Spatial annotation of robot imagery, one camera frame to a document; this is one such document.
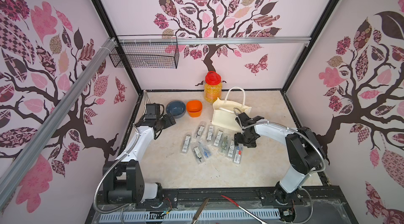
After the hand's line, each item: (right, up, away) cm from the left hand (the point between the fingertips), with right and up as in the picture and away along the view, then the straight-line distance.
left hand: (168, 124), depth 88 cm
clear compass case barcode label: (+24, -7, +7) cm, 26 cm away
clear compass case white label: (+29, -9, +5) cm, 31 cm away
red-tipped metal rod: (+36, -36, -17) cm, 54 cm away
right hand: (+42, -12, +3) cm, 44 cm away
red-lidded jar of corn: (+27, +24, +18) cm, 40 cm away
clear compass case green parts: (+33, -12, +3) cm, 35 cm away
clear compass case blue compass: (+21, -16, +1) cm, 26 cm away
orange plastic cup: (+14, +9, +17) cm, 23 cm away
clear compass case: (+10, -12, +2) cm, 16 cm away
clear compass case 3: (+17, -17, -1) cm, 24 cm away
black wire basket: (-15, +44, +7) cm, 47 cm away
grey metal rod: (+19, -38, -17) cm, 46 cm away
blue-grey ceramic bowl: (+2, +9, +18) cm, 20 cm away
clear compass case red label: (+40, -17, 0) cm, 43 cm away
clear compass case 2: (+18, -5, +10) cm, 21 cm away
